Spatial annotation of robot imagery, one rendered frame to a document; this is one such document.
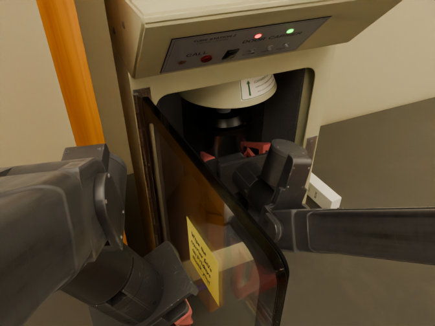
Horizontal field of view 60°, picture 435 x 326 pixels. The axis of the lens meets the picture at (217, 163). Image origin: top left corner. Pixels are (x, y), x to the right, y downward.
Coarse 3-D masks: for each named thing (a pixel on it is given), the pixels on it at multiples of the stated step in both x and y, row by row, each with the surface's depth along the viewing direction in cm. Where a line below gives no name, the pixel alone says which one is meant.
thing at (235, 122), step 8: (208, 112) 69; (216, 112) 69; (224, 112) 69; (232, 112) 69; (240, 112) 69; (200, 120) 69; (208, 120) 68; (216, 120) 67; (224, 120) 67; (232, 120) 67; (240, 120) 68
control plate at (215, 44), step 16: (224, 32) 39; (240, 32) 40; (256, 32) 41; (272, 32) 43; (304, 32) 46; (176, 48) 39; (192, 48) 41; (208, 48) 42; (224, 48) 43; (240, 48) 45; (256, 48) 46; (272, 48) 48; (288, 48) 50; (176, 64) 44; (192, 64) 45; (208, 64) 47
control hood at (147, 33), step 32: (128, 0) 37; (160, 0) 36; (192, 0) 36; (224, 0) 36; (256, 0) 36; (288, 0) 37; (320, 0) 39; (352, 0) 41; (384, 0) 43; (128, 32) 40; (160, 32) 35; (192, 32) 37; (320, 32) 48; (352, 32) 51; (128, 64) 45; (160, 64) 43
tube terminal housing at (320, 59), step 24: (120, 24) 44; (120, 48) 48; (120, 72) 53; (192, 72) 51; (216, 72) 52; (240, 72) 54; (264, 72) 55; (312, 72) 62; (120, 96) 60; (312, 96) 62; (312, 120) 65; (144, 192) 61; (144, 216) 70
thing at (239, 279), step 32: (160, 128) 42; (160, 160) 47; (192, 160) 36; (160, 192) 52; (192, 192) 39; (224, 192) 32; (160, 224) 59; (224, 224) 33; (224, 256) 36; (256, 256) 29; (224, 288) 39; (256, 288) 31; (224, 320) 42; (256, 320) 33
